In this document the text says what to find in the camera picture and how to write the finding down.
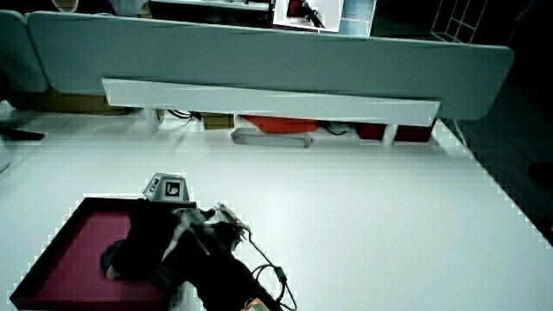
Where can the person's right hand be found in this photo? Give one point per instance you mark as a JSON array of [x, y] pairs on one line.
[[147, 242]]

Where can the black mouse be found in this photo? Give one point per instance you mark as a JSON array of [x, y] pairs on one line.
[[108, 257]]

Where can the maroon square plate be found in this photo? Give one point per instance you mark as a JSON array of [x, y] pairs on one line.
[[73, 263]]

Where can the person's right forearm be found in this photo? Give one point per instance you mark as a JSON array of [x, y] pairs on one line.
[[224, 281]]

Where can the small brown box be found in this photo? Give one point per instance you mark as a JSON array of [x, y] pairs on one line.
[[218, 121]]

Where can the grey flat bar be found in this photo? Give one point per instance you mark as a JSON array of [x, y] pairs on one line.
[[270, 138]]

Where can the cardboard box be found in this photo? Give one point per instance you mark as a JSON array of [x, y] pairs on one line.
[[65, 103]]

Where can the orange box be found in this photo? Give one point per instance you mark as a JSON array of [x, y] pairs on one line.
[[281, 124]]

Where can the white desk shelf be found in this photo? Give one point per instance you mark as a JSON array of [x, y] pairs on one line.
[[268, 101]]

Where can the long grey desk divider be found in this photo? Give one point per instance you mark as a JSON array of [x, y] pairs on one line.
[[268, 56]]

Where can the short grey desk divider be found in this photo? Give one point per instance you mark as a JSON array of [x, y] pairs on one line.
[[19, 52]]

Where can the red box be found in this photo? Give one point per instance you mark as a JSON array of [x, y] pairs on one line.
[[410, 133]]

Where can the computer monitor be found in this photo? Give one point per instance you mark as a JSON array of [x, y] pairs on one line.
[[328, 15]]

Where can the white grid rack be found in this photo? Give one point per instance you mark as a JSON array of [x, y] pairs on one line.
[[460, 19]]

